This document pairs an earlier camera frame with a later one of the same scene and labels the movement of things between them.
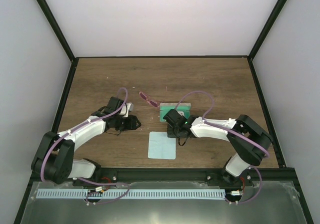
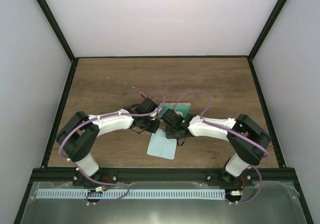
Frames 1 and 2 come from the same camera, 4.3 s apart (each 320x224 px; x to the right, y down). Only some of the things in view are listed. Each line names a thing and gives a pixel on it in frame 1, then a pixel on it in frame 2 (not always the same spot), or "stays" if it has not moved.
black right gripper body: x=174 y=133 stays
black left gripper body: x=125 y=126 → x=149 y=127
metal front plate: x=279 y=203 stays
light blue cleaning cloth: x=160 y=147 stays
